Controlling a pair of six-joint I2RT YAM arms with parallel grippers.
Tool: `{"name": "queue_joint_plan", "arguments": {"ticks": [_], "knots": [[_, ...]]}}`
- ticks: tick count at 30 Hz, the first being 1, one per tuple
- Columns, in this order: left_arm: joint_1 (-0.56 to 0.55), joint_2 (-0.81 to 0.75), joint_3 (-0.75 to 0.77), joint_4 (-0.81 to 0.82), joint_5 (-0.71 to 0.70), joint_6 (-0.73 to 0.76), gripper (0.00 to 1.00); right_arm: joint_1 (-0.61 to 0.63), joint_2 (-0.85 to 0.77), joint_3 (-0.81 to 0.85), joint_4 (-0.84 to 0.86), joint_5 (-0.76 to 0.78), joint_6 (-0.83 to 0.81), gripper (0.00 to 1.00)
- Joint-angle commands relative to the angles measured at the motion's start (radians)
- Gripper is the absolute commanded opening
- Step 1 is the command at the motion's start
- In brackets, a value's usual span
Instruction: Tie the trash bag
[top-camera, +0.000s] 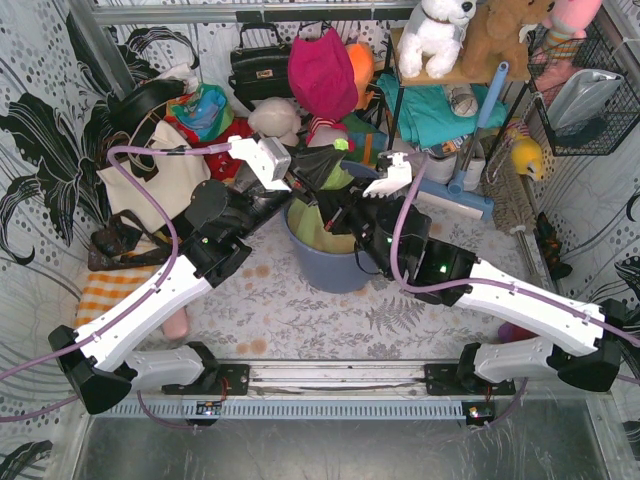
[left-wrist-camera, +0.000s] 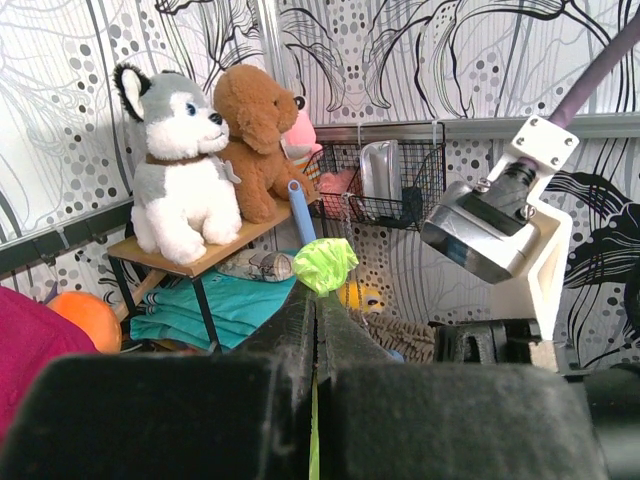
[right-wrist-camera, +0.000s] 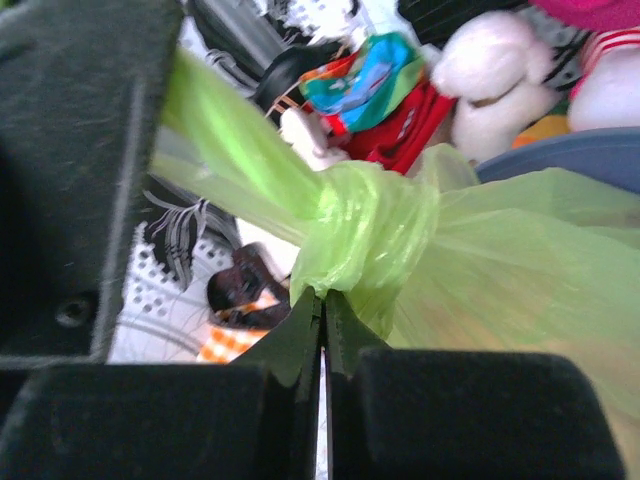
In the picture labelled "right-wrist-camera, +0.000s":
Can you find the blue trash bin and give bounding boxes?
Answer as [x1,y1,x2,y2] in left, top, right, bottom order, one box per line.
[476,127,640,194]

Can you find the orange white striped cloth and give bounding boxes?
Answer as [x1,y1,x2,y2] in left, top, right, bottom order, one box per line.
[196,288,280,364]

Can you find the cream canvas tote bag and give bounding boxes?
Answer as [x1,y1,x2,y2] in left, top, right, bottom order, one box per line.
[280,108,350,171]

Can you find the white fluffy plush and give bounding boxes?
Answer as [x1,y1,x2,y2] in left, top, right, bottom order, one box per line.
[431,11,560,163]

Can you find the magenta hanging cloth bag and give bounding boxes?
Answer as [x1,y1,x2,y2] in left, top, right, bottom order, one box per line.
[532,0,639,32]

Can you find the red cloth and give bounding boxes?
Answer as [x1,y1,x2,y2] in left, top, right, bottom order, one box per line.
[320,81,456,175]

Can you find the green trash bag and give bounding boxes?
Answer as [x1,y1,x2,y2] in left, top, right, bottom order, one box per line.
[149,47,640,421]

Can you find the white round plush pink hands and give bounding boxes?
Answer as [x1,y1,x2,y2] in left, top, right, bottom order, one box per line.
[568,27,639,132]

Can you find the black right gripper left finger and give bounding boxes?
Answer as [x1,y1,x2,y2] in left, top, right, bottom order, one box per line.
[1,289,321,479]

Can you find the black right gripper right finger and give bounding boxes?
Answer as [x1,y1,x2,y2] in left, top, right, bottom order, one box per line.
[324,291,627,479]

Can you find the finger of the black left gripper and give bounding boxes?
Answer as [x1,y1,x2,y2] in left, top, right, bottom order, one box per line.
[1,1,182,370]

